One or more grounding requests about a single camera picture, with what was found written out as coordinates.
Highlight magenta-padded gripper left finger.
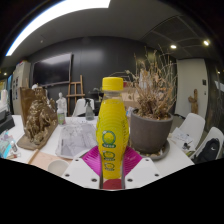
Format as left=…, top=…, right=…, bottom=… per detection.
left=61, top=145, right=102, bottom=190

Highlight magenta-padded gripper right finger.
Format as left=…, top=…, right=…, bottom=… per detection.
left=122, top=145, right=163, bottom=190

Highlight yellow drink bottle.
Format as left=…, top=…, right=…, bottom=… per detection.
left=95, top=76, right=130, bottom=181

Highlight grey plant saucer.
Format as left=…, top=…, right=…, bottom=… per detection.
left=128, top=139, right=171, bottom=162

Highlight grey printed newspaper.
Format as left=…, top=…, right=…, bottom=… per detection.
left=54, top=121, right=99, bottom=159

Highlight dried plant in grey pot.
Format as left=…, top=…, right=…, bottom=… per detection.
left=124, top=46, right=178, bottom=155

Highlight white paper sheets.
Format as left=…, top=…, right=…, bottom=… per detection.
left=171, top=127, right=196, bottom=151

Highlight grey spray bottle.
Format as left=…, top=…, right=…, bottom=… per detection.
left=84, top=98, right=95, bottom=121

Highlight white plastic chair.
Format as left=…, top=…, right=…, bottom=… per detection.
left=72, top=98, right=96, bottom=118
left=178, top=112, right=206, bottom=149
left=191, top=126, right=224, bottom=164

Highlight golden sculpture on wooden base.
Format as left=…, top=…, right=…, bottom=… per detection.
left=16, top=86, right=59, bottom=151

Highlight black backpack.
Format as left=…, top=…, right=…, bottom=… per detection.
left=194, top=137, right=221, bottom=164

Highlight white plaster bust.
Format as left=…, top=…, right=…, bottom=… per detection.
left=55, top=92, right=68, bottom=113

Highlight cardboard box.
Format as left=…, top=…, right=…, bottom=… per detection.
left=121, top=87, right=141, bottom=109

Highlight colourful holographic book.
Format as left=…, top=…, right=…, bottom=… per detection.
left=0, top=129, right=18, bottom=159

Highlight wooden easel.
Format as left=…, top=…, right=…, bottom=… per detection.
left=66, top=74, right=86, bottom=117

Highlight wooden figure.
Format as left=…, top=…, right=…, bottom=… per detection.
left=187, top=88, right=199, bottom=115

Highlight black flat box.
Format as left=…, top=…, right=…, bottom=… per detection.
left=0, top=109, right=16, bottom=135

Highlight round ceiling spotlights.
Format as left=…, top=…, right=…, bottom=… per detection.
left=169, top=39, right=211, bottom=50

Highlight long ceiling light strip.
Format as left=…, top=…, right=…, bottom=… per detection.
left=5, top=0, right=112, bottom=57

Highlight black wall screen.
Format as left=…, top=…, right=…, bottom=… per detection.
left=32, top=52, right=73, bottom=88

